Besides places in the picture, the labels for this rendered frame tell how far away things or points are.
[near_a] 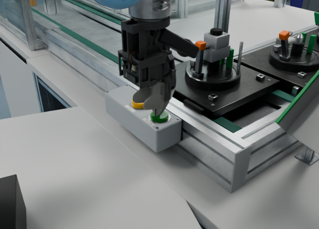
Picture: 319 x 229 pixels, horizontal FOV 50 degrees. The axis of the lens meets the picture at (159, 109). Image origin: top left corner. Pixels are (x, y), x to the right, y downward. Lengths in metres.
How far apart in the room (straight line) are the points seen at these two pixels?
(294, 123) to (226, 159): 0.14
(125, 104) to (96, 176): 0.17
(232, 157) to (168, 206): 0.15
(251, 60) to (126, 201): 0.55
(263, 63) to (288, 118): 0.36
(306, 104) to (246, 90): 0.20
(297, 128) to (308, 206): 0.15
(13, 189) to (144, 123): 0.28
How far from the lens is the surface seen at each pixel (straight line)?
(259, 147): 0.73
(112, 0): 0.41
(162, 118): 0.72
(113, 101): 0.82
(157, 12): 0.60
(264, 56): 1.06
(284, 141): 0.80
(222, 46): 0.85
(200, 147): 0.73
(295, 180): 0.79
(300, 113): 0.69
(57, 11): 1.70
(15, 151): 0.87
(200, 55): 0.83
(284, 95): 0.90
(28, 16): 1.40
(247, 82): 0.89
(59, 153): 0.84
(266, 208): 0.71
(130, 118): 0.77
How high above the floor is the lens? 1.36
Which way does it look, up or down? 31 degrees down
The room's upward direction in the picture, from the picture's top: straight up
